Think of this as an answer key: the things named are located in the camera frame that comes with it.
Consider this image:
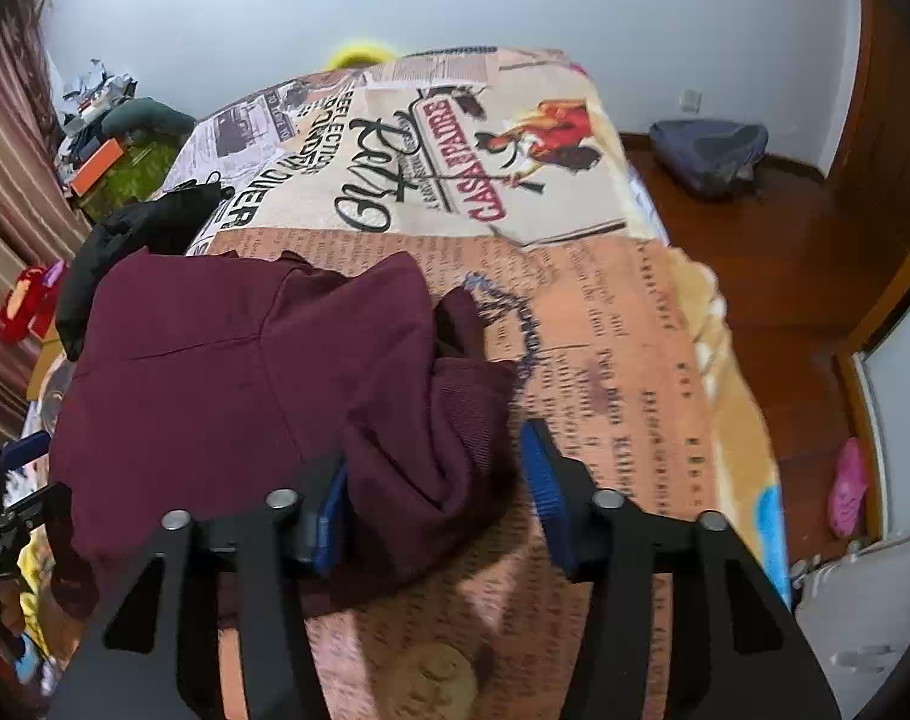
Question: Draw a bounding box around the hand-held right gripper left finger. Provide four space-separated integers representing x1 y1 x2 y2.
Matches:
46 454 351 720

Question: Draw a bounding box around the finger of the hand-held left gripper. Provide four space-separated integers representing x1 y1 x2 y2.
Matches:
5 484 73 533
1 431 52 470

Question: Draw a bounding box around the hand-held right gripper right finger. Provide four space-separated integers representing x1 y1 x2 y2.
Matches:
518 418 842 720

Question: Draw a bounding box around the maroon shirt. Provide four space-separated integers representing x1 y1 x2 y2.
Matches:
48 249 519 620

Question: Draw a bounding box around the printed blanket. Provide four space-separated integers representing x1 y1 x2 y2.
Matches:
20 49 793 720

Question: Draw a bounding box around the red and yellow toy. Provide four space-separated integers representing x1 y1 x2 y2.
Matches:
0 262 66 346

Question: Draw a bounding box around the striped brown curtain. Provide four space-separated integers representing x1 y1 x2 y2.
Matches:
0 0 88 443

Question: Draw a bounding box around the black jacket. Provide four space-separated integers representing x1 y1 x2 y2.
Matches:
53 172 227 361

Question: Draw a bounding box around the orange box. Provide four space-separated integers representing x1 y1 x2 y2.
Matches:
68 139 124 196

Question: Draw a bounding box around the pink clog shoe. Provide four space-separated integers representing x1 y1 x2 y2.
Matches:
830 439 870 537

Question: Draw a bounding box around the green patterned cloth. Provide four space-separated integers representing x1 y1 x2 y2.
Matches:
80 131 182 218

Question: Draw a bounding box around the white suitcase with stickers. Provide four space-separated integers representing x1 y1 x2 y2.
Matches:
792 532 910 698

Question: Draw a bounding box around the grey blue backpack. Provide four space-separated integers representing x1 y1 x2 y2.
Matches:
648 118 769 200

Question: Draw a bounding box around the pile of clutter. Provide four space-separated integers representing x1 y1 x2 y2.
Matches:
61 58 137 121

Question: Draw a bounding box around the yellow round object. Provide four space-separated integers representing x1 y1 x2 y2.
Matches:
329 41 396 70

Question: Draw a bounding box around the brown wooden door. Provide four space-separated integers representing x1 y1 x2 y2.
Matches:
825 0 910 256

